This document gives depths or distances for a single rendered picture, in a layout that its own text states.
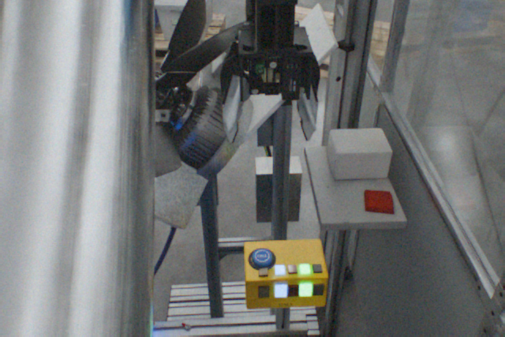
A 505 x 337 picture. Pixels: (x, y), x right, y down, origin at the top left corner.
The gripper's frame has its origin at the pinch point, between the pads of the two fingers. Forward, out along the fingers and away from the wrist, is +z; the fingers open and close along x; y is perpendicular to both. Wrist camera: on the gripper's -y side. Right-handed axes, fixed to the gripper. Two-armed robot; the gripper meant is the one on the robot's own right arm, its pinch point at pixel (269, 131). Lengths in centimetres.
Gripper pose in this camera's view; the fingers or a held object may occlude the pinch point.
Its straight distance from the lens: 58.1
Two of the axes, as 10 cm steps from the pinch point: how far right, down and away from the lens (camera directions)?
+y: 0.5, 5.8, -8.1
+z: 0.0, 8.1, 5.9
